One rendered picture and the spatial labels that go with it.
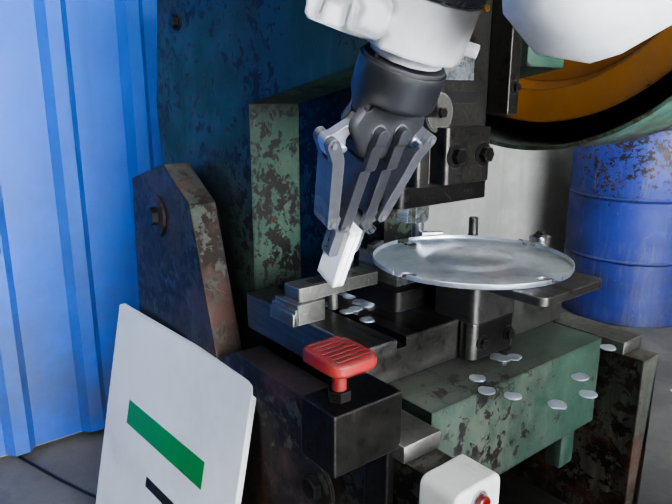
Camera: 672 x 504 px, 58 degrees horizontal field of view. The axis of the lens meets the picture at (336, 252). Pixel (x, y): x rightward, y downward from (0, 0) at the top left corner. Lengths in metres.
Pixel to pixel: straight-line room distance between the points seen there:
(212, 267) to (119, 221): 0.91
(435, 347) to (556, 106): 0.55
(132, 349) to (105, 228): 0.67
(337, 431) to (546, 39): 0.42
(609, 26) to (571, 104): 0.81
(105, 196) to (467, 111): 1.24
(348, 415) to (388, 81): 0.33
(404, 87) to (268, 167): 0.55
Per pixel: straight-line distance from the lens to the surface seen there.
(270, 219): 1.04
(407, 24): 0.48
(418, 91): 0.50
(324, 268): 0.63
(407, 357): 0.85
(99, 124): 1.90
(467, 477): 0.70
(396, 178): 0.59
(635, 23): 0.41
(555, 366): 0.97
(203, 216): 1.07
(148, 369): 1.28
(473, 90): 0.96
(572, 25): 0.40
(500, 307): 0.92
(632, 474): 1.17
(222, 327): 1.07
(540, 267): 0.91
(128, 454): 1.38
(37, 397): 2.03
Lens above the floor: 1.02
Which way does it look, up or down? 14 degrees down
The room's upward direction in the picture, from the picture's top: straight up
